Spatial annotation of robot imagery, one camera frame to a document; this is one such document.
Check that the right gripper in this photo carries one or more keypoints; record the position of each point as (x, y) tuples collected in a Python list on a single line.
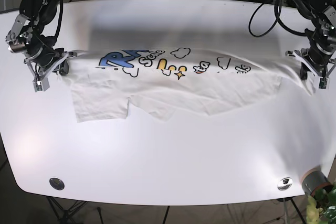
[(23, 38)]

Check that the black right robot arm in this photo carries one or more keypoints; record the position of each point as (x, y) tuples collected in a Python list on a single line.
[(48, 15)]

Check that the grey plant pot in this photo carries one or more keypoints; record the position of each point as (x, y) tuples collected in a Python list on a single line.
[(314, 180)]

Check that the left silver table grommet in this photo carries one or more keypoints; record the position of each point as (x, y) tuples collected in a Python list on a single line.
[(57, 183)]

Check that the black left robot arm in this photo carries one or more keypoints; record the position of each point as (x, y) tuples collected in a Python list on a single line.
[(321, 13)]

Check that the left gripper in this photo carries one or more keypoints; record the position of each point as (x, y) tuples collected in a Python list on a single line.
[(322, 47)]

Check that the silver table grommet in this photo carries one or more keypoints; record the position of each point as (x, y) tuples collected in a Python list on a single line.
[(284, 184), (57, 183)]

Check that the right silver table grommet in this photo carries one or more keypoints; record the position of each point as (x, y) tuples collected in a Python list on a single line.
[(284, 184)]

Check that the white printed T-shirt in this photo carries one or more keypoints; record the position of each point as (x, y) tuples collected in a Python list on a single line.
[(161, 81)]

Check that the green potted plant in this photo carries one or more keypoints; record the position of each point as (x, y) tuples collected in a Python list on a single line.
[(321, 207)]

